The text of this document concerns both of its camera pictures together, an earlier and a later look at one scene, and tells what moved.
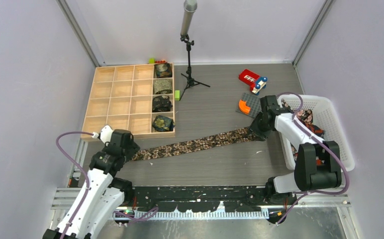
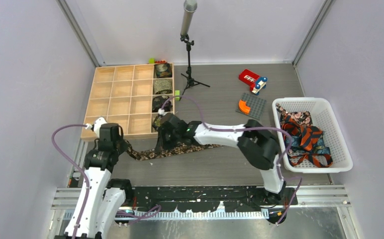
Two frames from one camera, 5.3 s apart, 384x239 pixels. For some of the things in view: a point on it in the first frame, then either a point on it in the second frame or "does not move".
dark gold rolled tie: x=163 y=70 does not move
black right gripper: x=261 y=135 to x=162 y=140
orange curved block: x=243 y=106 does not move
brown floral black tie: x=248 y=134 does not move
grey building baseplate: x=254 y=103 does not move
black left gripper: x=132 y=149 to x=124 y=144
